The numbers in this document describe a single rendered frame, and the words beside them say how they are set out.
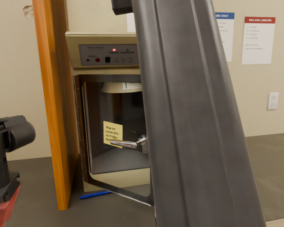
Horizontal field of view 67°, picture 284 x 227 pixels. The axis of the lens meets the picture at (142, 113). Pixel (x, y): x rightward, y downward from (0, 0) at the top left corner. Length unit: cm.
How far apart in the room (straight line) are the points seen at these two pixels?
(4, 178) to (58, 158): 27
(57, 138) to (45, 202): 27
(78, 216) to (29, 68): 78
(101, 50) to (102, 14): 14
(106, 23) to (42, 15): 20
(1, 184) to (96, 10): 57
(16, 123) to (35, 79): 72
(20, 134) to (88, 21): 43
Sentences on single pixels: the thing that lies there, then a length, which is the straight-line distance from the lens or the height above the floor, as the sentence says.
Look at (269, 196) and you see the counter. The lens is 95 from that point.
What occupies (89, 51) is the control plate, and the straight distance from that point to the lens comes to 70.
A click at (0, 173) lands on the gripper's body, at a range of 51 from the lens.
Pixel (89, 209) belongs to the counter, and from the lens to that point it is 82.
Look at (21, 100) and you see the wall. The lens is 128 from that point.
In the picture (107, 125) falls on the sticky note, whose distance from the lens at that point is 69.
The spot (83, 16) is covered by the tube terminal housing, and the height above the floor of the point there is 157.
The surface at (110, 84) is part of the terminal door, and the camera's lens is 66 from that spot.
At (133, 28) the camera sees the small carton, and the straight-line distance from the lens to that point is 71.
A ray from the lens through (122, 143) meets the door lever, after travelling 61.
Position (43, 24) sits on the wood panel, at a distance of 71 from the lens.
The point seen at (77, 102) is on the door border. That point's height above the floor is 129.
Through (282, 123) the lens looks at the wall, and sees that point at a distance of 178.
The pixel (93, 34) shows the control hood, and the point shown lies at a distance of 67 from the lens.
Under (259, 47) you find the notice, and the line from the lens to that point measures 156.
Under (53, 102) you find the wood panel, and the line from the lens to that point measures 70.
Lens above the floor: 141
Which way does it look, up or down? 13 degrees down
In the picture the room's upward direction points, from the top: 1 degrees counter-clockwise
